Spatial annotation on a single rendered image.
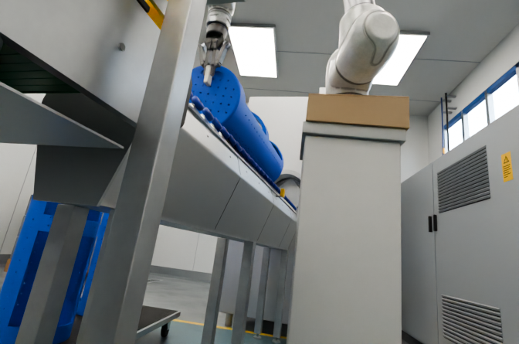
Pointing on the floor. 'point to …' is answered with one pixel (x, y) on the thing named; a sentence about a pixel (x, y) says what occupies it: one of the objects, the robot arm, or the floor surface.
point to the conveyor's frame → (73, 44)
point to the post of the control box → (150, 161)
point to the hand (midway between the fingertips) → (208, 75)
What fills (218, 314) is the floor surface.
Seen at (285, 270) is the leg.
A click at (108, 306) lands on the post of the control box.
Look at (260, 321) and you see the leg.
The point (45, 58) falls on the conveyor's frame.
